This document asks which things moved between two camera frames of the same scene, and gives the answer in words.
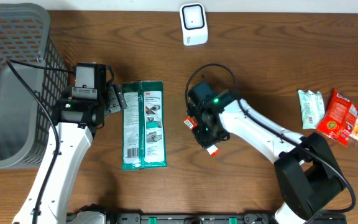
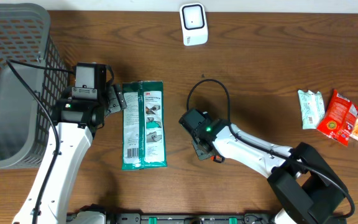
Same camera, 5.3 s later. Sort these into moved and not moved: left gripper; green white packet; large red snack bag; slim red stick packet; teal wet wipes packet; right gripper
Moved: slim red stick packet; right gripper
Not moved: teal wet wipes packet; left gripper; large red snack bag; green white packet
